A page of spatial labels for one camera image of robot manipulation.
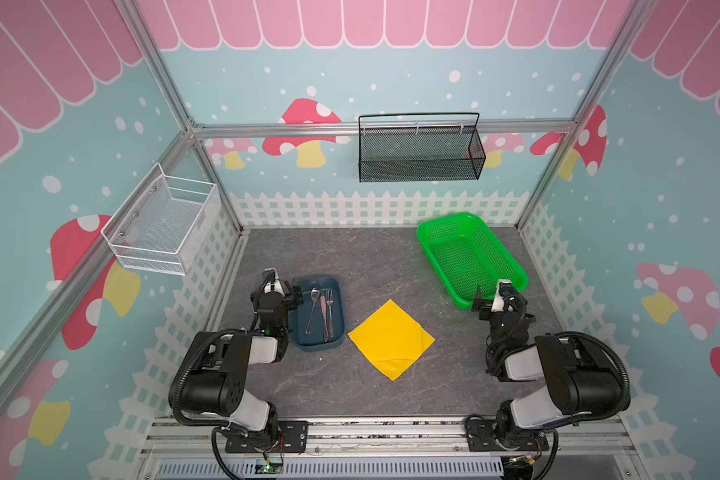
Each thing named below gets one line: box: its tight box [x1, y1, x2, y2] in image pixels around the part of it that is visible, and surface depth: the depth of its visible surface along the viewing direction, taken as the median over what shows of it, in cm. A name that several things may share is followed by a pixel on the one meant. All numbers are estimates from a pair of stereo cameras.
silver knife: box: [320, 295, 329, 343], surface depth 96 cm
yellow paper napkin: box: [347, 299, 436, 381], surface depth 93 cm
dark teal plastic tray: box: [289, 274, 346, 352], surface depth 97 cm
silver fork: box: [326, 290, 334, 338], surface depth 101 cm
